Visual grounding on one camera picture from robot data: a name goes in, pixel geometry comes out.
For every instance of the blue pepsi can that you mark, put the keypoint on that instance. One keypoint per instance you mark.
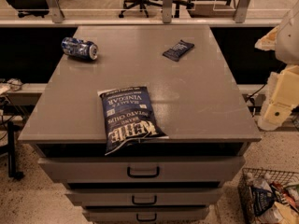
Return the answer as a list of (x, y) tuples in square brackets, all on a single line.
[(79, 48)]

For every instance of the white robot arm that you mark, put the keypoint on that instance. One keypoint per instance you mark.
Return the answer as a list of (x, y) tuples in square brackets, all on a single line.
[(283, 39)]

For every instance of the snack bag in basket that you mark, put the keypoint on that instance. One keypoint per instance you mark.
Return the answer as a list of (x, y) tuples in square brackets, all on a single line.
[(263, 199)]

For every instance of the dark blue snack bar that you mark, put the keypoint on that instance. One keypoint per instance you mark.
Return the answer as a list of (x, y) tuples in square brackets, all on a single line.
[(177, 51)]

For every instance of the grey drawer cabinet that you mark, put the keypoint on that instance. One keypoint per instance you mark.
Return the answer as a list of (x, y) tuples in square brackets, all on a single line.
[(195, 101)]

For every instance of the blue kettle chips bag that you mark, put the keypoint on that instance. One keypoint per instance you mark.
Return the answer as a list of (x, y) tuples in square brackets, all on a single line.
[(129, 117)]

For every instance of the black stand leg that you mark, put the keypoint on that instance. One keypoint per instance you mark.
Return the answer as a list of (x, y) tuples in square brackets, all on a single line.
[(12, 168)]

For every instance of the wire basket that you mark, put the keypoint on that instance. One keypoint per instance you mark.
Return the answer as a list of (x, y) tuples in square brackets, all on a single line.
[(284, 185)]

